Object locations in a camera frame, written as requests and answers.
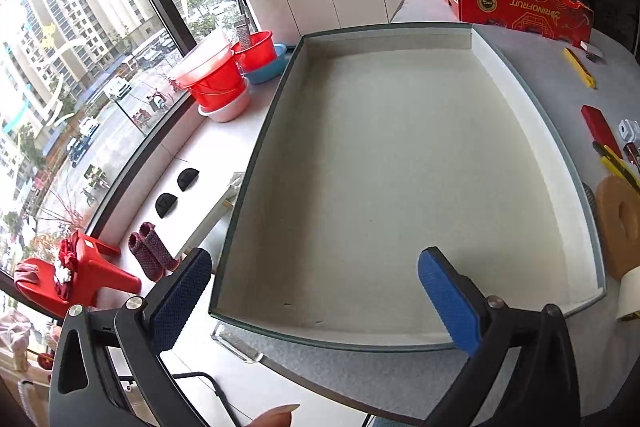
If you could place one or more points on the metal grater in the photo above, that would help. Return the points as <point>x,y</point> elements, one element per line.
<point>242,32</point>

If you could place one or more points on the large red bucket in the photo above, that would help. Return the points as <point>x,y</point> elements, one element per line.
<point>217,84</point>

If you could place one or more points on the brown candy bar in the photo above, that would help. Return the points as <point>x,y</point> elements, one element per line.
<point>632,152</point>

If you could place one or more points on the red cardboard fruit box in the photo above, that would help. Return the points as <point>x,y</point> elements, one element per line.
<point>505,4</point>

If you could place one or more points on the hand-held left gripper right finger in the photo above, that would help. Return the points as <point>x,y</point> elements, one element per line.
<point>450,302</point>

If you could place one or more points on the white tape roll yellow core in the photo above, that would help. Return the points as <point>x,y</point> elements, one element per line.
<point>631,289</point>

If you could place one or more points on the blue basin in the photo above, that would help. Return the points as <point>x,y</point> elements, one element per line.
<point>267,72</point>

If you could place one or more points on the clear plastic bracket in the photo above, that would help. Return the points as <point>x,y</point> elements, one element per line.
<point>235,342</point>

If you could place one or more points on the red flat box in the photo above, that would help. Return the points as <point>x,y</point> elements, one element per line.
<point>600,124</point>

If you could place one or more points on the white electrical plug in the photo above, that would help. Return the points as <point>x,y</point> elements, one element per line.
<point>627,129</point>

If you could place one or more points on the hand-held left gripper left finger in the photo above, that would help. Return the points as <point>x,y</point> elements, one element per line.
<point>180,302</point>

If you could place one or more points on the small red bucket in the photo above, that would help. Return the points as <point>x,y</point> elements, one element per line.
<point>260,52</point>

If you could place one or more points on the yellow blade case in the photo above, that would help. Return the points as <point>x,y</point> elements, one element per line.
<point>580,68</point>

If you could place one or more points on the grey rimmed shallow tray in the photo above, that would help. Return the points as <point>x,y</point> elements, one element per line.
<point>380,187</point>

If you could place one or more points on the yellow black utility knife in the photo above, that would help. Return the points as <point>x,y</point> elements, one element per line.
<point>614,163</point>

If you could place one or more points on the small wooden stool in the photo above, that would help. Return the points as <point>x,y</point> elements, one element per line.
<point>210,217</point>

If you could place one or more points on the red plastic stool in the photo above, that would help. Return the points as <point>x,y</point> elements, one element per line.
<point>105,274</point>

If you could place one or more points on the person's left hand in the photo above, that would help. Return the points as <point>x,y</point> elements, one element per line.
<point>275,417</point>

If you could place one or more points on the clear plastic basin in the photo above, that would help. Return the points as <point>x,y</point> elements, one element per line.
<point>200,57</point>

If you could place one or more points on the white pink basin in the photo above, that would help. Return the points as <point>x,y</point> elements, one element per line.
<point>227,111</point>

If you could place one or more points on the maroon knitted slipper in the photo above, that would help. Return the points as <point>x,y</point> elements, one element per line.
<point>155,244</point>
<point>145,259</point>

